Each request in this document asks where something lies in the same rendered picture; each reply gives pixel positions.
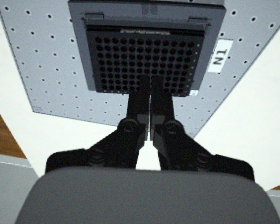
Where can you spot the white n1 label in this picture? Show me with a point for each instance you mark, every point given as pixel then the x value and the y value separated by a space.
pixel 219 56

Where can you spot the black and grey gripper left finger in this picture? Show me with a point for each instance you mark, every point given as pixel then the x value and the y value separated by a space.
pixel 119 149

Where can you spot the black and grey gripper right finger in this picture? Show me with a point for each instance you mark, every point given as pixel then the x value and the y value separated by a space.
pixel 176 150

